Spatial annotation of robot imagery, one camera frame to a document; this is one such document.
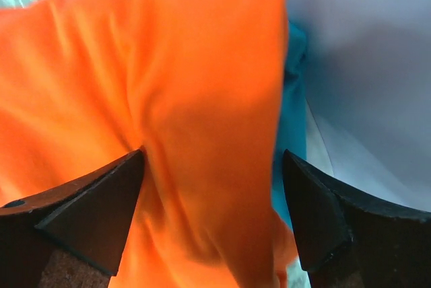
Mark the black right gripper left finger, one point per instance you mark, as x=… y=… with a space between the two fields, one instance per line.
x=72 y=235

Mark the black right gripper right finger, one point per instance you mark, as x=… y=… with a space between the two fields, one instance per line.
x=348 y=238

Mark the orange t shirt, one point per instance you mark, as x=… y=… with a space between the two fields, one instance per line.
x=197 y=85

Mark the teal folded t shirt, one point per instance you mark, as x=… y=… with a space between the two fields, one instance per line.
x=291 y=131

